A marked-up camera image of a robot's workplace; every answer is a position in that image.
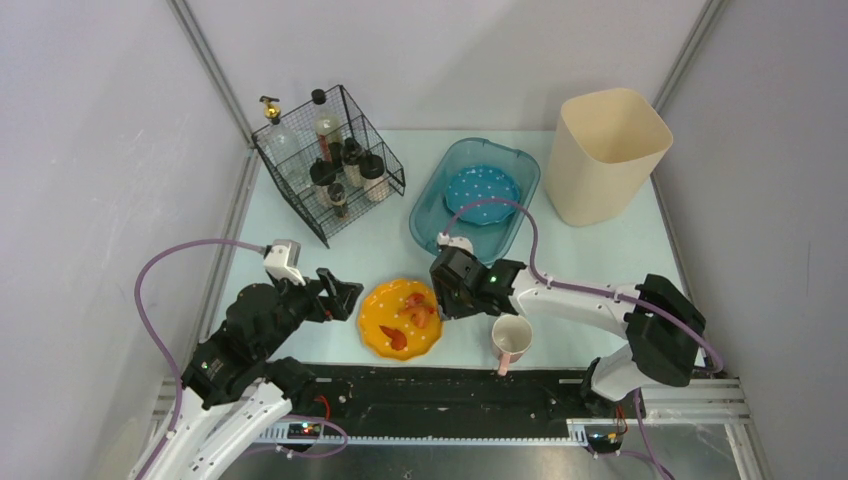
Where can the orange dotted plate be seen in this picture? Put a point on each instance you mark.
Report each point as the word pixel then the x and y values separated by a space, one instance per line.
pixel 381 307

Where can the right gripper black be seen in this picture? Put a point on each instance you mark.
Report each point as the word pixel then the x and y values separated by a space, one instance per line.
pixel 448 291

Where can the aluminium frame post left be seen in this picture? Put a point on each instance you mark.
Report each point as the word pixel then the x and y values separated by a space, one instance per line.
pixel 198 41

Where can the shrimp piece lower orange plate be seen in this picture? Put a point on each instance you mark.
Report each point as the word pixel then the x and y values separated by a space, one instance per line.
pixel 397 338

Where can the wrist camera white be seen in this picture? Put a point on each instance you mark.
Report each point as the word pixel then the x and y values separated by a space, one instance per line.
pixel 280 263
pixel 444 241

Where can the small pepper shaker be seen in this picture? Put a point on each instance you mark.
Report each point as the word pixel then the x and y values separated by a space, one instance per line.
pixel 338 200

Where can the teal plastic tub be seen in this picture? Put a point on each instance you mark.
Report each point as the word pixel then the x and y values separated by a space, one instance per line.
pixel 430 216

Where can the cream waste bin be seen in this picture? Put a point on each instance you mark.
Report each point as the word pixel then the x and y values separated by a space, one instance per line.
pixel 606 145

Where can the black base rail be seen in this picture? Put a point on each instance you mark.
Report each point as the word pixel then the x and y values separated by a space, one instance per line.
pixel 432 403

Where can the blue dotted plate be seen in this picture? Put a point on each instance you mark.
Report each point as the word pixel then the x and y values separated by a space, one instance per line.
pixel 479 182

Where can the white spice jar black lid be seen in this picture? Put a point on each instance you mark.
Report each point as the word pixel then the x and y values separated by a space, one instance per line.
pixel 322 174

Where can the pink white mug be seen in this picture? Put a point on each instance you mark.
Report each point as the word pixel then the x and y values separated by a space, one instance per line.
pixel 511 337

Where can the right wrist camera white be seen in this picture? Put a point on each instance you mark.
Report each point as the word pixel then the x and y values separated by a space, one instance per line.
pixel 444 241

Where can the small black cap bottle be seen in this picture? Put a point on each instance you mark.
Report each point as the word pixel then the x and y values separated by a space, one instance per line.
pixel 352 152

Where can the glass bottle gold pump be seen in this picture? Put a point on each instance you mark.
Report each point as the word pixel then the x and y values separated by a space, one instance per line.
pixel 280 143

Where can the aluminium frame post right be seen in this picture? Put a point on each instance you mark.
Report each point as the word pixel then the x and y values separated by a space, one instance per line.
pixel 704 25

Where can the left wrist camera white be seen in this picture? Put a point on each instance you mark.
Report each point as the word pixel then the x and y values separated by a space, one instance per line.
pixel 280 263

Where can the shrimp piece upper orange plate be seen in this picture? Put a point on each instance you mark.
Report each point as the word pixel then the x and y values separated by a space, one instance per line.
pixel 418 310

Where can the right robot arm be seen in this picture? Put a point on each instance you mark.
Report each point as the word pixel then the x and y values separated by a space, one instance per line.
pixel 661 328

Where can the shrimp piece orange plate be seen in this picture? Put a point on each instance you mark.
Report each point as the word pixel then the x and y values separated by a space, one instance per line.
pixel 397 338
pixel 418 310

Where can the dark sauce bottle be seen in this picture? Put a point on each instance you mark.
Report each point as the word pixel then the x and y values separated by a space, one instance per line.
pixel 327 127

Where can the aluminium frame post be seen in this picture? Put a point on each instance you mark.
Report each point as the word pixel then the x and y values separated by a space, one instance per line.
pixel 198 41
pixel 704 25

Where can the black wire rack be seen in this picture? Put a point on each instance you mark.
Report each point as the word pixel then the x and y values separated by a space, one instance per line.
pixel 382 173

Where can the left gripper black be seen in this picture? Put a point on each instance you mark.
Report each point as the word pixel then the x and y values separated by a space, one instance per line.
pixel 321 293

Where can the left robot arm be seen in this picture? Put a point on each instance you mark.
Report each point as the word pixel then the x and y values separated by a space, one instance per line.
pixel 231 389

